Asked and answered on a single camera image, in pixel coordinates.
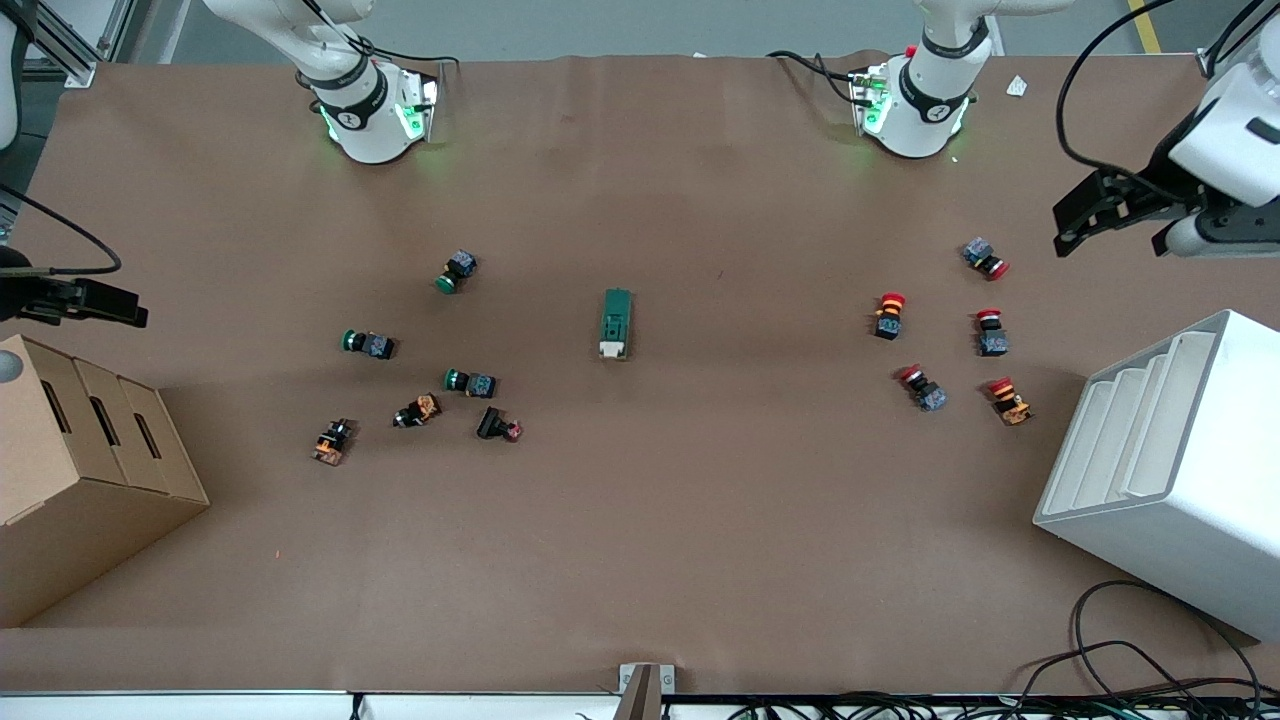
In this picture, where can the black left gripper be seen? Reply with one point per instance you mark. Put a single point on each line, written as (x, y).
(1142, 197)

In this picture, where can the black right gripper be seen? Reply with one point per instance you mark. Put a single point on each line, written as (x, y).
(30, 297)

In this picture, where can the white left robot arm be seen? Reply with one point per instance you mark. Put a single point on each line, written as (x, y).
(920, 110)

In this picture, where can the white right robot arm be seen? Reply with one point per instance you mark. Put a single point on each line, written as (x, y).
(370, 130)

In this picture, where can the red push button grey block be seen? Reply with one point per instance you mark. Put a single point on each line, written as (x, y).
(930, 396)
(992, 342)
(980, 253)

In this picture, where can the white paper scrap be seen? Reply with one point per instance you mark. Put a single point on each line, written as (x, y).
(1017, 86)

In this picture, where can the brown cardboard box with slots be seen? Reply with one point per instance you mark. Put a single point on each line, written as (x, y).
(80, 500)

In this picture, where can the red mushroom button orange block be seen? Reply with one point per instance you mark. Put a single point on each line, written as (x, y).
(1012, 406)

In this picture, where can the red mushroom button black block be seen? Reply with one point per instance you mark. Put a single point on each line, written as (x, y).
(889, 322)

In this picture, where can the black button orange block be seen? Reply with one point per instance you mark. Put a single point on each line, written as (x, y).
(330, 445)
(422, 408)

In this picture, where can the green push button grey block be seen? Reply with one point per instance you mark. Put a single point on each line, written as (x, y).
(375, 346)
(478, 384)
(460, 266)

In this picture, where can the white stepped plastic rack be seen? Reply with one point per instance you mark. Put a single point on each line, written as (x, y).
(1190, 520)

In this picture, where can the black block small red button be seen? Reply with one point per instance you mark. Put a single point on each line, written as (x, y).
(492, 424)

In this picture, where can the aluminium frame corner post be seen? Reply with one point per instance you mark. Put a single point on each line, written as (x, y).
(1210, 62)

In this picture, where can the aluminium frame profile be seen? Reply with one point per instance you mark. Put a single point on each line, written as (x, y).
(70, 55)

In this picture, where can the grey metal table bracket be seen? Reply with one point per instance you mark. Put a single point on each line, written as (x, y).
(645, 690)

